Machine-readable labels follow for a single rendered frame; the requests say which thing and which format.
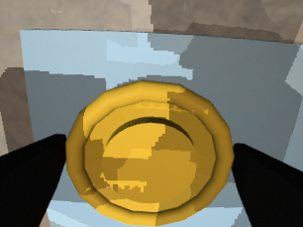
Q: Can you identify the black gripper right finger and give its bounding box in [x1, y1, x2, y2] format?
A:
[232, 144, 303, 227]

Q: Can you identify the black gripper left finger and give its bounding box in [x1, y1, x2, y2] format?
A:
[0, 134, 66, 227]

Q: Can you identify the yellow plate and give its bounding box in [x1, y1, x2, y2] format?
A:
[65, 79, 236, 226]

